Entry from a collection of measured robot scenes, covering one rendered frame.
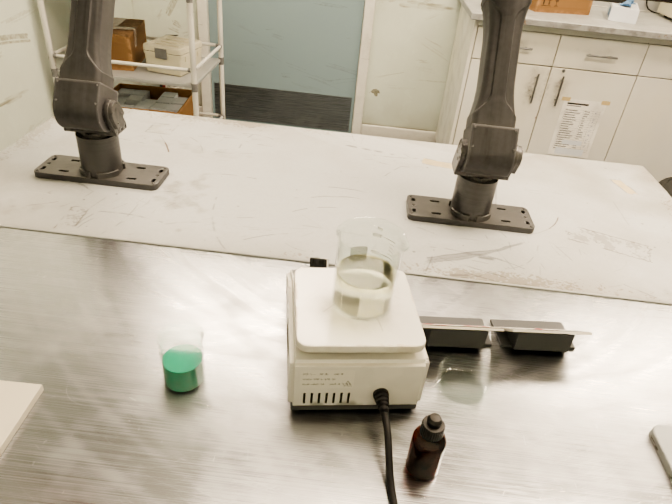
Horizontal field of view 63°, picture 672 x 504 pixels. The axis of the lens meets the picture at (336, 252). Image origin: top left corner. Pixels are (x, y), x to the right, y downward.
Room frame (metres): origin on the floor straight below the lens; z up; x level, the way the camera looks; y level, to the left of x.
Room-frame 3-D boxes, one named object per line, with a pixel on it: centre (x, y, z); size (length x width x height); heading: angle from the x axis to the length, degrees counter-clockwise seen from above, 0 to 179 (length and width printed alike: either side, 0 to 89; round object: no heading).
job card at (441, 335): (0.48, -0.14, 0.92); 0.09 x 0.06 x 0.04; 95
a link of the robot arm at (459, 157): (0.77, -0.21, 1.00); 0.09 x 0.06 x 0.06; 89
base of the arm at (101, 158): (0.79, 0.39, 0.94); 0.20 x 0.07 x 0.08; 89
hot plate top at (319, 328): (0.42, -0.02, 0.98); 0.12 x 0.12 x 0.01; 8
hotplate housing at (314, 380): (0.44, -0.02, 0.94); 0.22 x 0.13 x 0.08; 8
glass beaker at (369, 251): (0.42, -0.03, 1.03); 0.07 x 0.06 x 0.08; 58
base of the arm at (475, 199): (0.78, -0.21, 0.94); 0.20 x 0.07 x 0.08; 89
